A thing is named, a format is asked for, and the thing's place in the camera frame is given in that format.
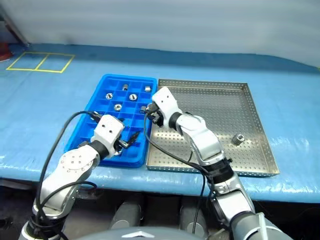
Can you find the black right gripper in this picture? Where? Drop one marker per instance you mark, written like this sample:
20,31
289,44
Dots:
158,119

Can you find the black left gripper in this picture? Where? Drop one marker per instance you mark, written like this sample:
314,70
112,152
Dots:
121,143

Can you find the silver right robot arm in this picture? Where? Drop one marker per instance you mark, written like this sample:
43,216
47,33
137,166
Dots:
205,142

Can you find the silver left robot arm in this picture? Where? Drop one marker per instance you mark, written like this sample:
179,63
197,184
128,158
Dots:
72,162

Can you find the blue compartment tray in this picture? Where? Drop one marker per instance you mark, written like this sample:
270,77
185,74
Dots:
100,100

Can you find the perforated metal tray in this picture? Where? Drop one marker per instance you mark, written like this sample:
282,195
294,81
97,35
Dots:
225,107

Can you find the dark grey rounded shape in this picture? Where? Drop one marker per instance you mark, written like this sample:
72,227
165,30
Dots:
192,217
126,216

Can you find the metal nut in metal tray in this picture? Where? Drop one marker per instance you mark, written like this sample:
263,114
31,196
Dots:
238,139

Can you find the yellow tape rectangle marking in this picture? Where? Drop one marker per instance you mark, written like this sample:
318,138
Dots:
37,70

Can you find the grey robot torso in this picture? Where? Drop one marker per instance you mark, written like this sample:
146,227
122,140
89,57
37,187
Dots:
140,234

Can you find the red object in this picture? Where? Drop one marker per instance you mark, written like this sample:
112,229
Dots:
3,51

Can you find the grey metal pole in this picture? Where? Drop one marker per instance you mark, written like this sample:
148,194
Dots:
17,30

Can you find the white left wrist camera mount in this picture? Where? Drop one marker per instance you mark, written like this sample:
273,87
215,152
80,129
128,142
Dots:
108,127

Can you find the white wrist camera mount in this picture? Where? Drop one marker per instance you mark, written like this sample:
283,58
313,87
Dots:
163,100
108,127

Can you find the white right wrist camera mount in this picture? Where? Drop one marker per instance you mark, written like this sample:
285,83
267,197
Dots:
163,100

